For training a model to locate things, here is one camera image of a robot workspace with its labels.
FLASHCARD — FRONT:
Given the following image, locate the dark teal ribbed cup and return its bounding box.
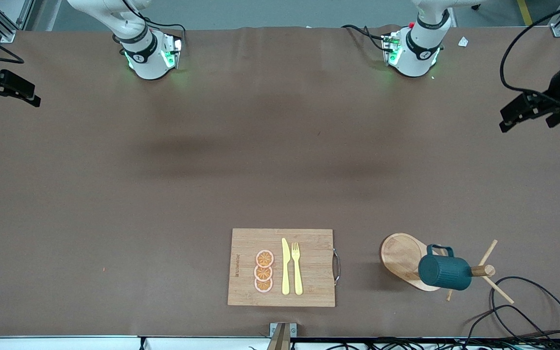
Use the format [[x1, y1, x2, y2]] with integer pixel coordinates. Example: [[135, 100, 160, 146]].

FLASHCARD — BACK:
[[418, 244, 473, 291]]

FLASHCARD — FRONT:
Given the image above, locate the wooden cup rack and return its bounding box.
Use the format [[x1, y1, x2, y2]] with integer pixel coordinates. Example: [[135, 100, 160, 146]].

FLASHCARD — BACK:
[[380, 232, 515, 304]]

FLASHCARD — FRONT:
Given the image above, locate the brown table cover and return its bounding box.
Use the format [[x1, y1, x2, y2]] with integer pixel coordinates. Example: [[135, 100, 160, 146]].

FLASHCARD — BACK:
[[0, 25, 560, 338]]

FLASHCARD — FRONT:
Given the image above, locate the wooden cutting board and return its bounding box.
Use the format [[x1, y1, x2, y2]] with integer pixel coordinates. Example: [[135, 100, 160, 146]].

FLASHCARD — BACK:
[[227, 228, 341, 308]]

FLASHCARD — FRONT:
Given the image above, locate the yellow plastic fork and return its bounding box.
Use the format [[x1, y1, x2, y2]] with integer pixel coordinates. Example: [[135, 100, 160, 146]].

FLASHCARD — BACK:
[[291, 242, 304, 296]]

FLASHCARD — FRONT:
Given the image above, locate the yellow plastic knife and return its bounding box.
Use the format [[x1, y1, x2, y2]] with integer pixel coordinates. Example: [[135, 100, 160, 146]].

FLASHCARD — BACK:
[[281, 238, 291, 296]]

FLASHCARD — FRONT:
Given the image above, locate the black left arm base cable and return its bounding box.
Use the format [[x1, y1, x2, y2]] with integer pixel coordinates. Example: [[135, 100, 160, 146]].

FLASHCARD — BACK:
[[341, 24, 388, 49]]

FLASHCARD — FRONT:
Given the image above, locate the thin black cable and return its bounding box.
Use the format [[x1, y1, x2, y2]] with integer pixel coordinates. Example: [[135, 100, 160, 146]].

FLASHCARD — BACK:
[[464, 304, 553, 347]]

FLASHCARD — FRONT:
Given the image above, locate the black cable bundle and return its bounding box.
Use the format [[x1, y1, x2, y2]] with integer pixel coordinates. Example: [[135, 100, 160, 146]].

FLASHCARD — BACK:
[[299, 337, 560, 350]]

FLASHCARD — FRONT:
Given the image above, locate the grey metal bracket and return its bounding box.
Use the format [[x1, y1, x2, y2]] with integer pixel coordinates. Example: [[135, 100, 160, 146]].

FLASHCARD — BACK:
[[269, 322, 298, 337]]

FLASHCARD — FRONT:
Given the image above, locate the brown camera pole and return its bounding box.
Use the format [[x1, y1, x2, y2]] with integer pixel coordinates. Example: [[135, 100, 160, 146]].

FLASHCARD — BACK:
[[266, 324, 291, 350]]

